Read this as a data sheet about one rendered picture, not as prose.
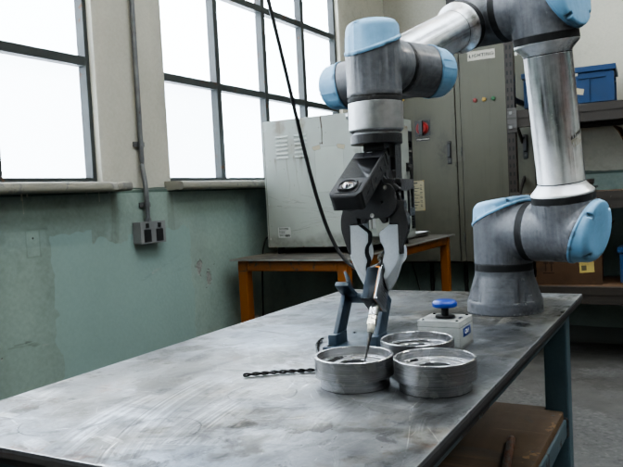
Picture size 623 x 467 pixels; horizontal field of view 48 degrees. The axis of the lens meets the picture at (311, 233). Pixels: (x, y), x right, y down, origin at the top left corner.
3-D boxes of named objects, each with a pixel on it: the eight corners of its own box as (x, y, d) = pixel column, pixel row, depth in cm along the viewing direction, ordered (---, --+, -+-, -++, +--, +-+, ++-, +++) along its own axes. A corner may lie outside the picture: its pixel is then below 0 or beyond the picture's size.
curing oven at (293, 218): (382, 253, 318) (375, 108, 314) (267, 254, 347) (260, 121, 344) (427, 242, 372) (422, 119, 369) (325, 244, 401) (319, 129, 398)
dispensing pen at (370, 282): (348, 359, 89) (370, 244, 97) (359, 370, 92) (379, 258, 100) (364, 359, 88) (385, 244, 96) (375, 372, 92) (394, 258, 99)
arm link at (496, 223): (493, 258, 152) (491, 195, 151) (552, 260, 142) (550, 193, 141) (461, 264, 144) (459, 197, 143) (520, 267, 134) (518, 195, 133)
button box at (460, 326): (461, 350, 110) (460, 319, 110) (418, 347, 114) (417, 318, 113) (476, 340, 117) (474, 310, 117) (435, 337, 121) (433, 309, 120)
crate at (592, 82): (618, 107, 434) (617, 71, 433) (616, 101, 400) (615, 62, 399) (531, 116, 457) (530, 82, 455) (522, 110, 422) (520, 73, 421)
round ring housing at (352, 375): (411, 385, 92) (409, 355, 91) (341, 400, 87) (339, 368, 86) (367, 370, 101) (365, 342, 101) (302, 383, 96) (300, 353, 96)
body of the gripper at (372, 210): (417, 220, 100) (413, 134, 100) (398, 222, 92) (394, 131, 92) (367, 221, 103) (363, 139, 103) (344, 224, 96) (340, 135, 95)
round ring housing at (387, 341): (424, 354, 109) (423, 328, 109) (470, 367, 100) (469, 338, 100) (367, 365, 104) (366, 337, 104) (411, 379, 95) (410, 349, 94)
